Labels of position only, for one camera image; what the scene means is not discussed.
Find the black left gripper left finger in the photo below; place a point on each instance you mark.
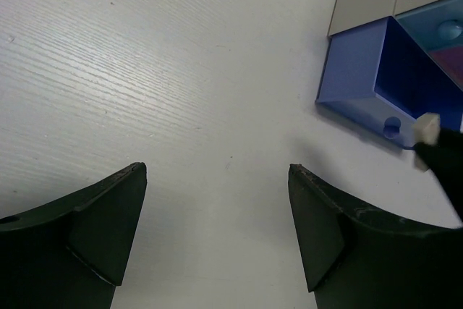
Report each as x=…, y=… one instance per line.
x=73, y=251

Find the grey white eraser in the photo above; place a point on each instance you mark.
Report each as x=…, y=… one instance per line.
x=426, y=129

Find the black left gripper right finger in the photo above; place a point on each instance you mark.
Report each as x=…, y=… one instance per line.
x=356, y=255

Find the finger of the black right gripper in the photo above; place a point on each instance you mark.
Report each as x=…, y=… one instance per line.
x=444, y=159

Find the pink drawer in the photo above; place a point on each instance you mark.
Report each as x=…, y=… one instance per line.
x=450, y=60

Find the light blue drawer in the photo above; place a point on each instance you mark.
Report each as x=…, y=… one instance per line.
x=435, y=26

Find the lavender blue drawer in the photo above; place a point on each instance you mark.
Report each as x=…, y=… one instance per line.
x=377, y=76

